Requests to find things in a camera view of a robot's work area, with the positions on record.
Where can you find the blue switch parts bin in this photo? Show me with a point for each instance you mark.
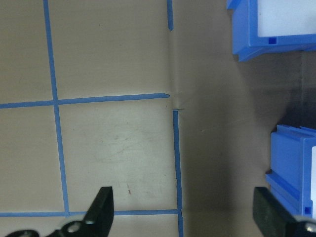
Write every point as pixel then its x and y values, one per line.
pixel 286 158

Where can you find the blue battery bin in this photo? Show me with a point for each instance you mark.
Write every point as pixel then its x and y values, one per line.
pixel 242 29

